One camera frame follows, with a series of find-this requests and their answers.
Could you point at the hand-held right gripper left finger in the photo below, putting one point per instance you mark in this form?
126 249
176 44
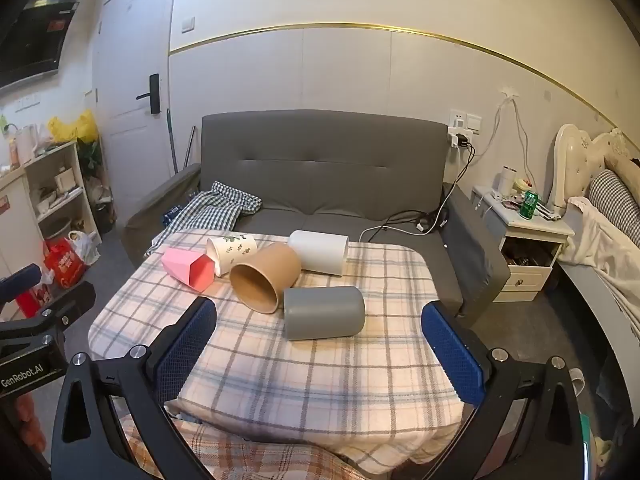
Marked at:
187 345

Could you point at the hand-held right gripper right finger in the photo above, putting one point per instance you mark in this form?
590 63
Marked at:
452 355

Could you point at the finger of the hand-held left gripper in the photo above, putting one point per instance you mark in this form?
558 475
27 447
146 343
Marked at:
65 305
20 277

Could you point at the grey cup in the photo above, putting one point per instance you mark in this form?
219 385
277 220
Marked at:
325 312

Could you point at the pink hexagonal cup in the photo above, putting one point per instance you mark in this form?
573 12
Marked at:
187 267

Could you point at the white leaf print cup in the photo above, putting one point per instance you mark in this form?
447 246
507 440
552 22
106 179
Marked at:
232 252

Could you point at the brown paper cup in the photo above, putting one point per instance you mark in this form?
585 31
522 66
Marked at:
272 265

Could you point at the plain white cup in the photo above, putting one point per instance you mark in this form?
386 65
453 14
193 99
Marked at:
320 252

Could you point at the red bag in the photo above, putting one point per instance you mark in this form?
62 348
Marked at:
65 265

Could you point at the white plastic bag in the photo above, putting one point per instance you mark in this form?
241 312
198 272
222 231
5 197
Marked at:
85 247

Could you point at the white open shelf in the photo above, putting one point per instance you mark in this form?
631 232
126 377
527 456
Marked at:
75 195

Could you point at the plaid blanket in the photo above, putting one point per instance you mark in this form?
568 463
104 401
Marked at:
280 385

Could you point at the white nightstand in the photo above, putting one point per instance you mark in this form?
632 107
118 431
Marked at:
530 275

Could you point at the white slipper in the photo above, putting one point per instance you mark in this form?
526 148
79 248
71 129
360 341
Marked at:
577 381

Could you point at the green checked cloth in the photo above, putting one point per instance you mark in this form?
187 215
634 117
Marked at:
210 212

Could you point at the white kettle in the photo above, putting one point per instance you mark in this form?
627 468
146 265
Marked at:
27 142

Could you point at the yellow plastic bag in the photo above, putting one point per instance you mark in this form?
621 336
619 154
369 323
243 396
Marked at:
70 130

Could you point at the green drink can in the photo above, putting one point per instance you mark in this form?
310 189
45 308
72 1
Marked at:
528 205

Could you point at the white tumbler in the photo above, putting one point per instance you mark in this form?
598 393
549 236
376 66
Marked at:
509 180

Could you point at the white bed blanket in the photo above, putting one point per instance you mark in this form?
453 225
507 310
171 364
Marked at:
600 245

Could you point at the white plug adapter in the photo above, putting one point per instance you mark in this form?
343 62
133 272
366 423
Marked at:
457 140

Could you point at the checkered pillow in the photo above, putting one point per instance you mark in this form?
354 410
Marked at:
612 195

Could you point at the grey sofa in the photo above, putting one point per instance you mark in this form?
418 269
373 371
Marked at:
320 160

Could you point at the cream tufted headboard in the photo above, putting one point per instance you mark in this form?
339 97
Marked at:
575 160

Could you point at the black range hood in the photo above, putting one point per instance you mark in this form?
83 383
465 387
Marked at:
30 45

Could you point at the white door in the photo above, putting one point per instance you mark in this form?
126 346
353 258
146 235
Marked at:
130 50

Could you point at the grey bed frame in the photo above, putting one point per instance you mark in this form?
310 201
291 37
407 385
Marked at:
590 320

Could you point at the white light switch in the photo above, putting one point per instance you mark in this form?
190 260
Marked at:
187 24

